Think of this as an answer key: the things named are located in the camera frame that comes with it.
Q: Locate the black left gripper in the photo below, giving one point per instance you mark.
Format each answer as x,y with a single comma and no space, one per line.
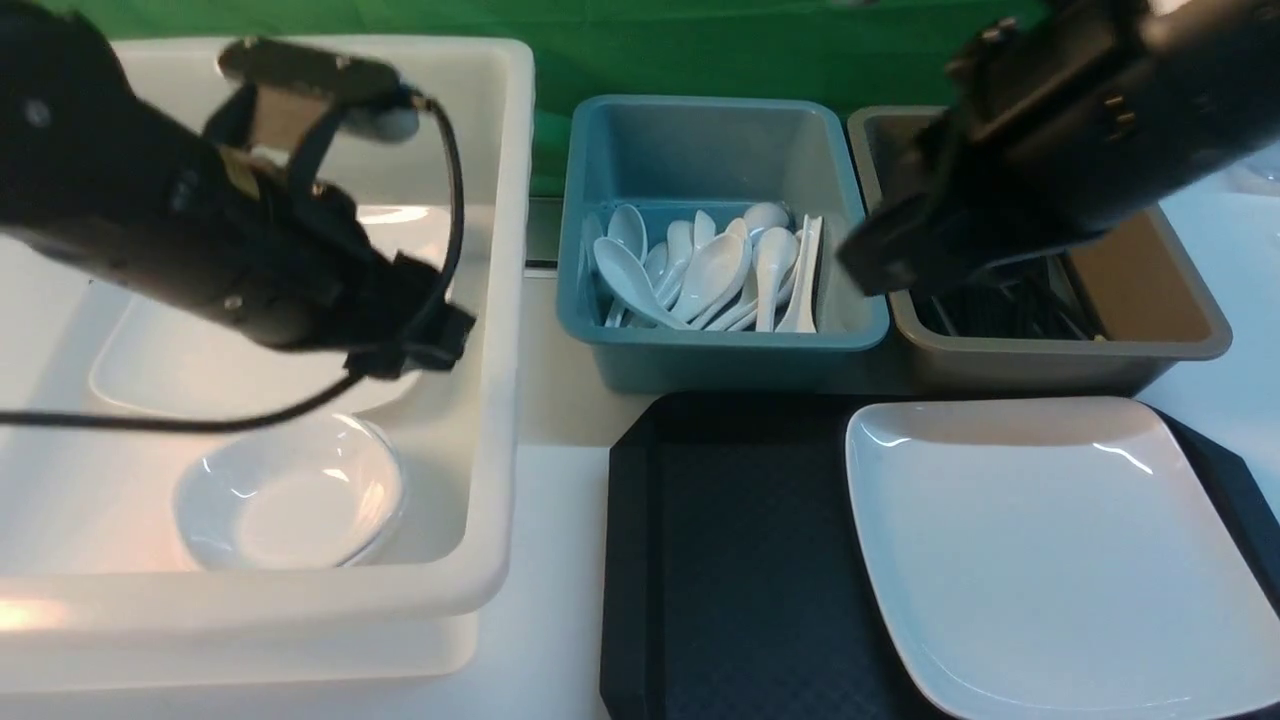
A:
291,269

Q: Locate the white soup spoon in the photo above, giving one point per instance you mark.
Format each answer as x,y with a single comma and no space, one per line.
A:
712,276
627,227
630,285
775,255

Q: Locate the large white rice plate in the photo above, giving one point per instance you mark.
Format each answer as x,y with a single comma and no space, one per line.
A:
1066,558

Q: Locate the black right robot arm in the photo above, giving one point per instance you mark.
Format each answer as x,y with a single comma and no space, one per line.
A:
1062,130

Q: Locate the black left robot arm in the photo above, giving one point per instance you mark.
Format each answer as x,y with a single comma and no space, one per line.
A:
97,178

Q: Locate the white square plate in tub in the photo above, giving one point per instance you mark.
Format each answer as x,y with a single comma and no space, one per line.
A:
162,362

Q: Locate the white bowl in tub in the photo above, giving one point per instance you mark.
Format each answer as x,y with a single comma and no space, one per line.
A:
317,493

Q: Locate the large white plastic tub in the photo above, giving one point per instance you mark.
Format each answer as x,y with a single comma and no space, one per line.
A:
99,593

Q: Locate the blue plastic spoon bin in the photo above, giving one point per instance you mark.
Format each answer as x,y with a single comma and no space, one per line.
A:
672,156

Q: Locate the black serving tray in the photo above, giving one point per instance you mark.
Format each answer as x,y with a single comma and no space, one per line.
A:
734,584

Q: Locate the green cloth backdrop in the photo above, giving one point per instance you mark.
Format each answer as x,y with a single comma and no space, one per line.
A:
846,55

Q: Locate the pile of black chopsticks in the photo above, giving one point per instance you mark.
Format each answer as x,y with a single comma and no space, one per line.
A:
1044,300

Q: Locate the brown plastic chopstick bin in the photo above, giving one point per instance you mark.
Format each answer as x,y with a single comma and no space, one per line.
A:
1155,306

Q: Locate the wrist camera mount plate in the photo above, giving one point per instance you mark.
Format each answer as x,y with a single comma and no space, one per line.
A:
296,98

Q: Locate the white soup spoon upright handle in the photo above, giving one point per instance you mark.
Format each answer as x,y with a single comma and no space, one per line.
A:
799,317

